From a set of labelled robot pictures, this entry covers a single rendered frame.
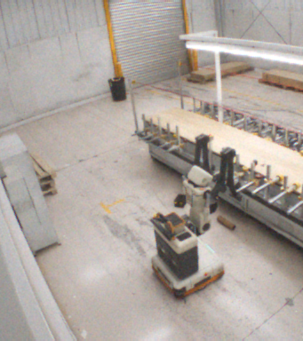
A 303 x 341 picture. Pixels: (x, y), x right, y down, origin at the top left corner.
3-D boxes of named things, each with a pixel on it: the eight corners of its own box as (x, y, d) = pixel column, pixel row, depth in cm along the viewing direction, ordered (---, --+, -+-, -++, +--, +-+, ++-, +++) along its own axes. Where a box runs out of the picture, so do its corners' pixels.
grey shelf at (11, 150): (34, 257, 442) (-5, 162, 365) (20, 226, 511) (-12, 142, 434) (61, 244, 460) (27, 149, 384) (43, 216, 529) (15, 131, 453)
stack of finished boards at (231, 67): (249, 67, 1186) (249, 63, 1177) (204, 80, 1081) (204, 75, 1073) (235, 65, 1243) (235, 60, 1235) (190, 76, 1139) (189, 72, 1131)
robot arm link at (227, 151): (219, 147, 301) (225, 151, 293) (229, 145, 307) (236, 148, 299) (213, 189, 320) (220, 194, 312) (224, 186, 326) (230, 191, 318)
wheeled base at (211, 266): (178, 302, 344) (176, 288, 332) (151, 268, 394) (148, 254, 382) (226, 275, 367) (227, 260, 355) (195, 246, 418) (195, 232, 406)
